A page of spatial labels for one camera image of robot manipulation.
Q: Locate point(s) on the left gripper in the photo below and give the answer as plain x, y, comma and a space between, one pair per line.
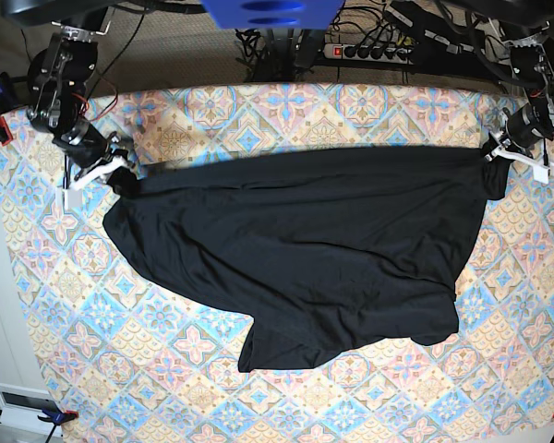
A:
523, 138

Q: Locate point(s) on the white floor box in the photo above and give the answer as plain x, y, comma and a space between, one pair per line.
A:
21, 408

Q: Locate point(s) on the orange black clamp lower left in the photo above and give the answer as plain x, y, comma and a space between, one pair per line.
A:
46, 416

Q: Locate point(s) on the white power strip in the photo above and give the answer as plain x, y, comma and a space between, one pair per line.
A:
368, 53

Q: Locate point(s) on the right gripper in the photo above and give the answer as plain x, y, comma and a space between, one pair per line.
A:
91, 157

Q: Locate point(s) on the black t-shirt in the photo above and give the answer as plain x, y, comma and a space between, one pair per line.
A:
326, 250

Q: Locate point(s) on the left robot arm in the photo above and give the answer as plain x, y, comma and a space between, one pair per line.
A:
526, 29

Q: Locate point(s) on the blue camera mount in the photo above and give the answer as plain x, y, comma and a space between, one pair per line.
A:
273, 14

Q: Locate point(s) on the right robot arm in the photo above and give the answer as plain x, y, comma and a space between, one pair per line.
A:
57, 81

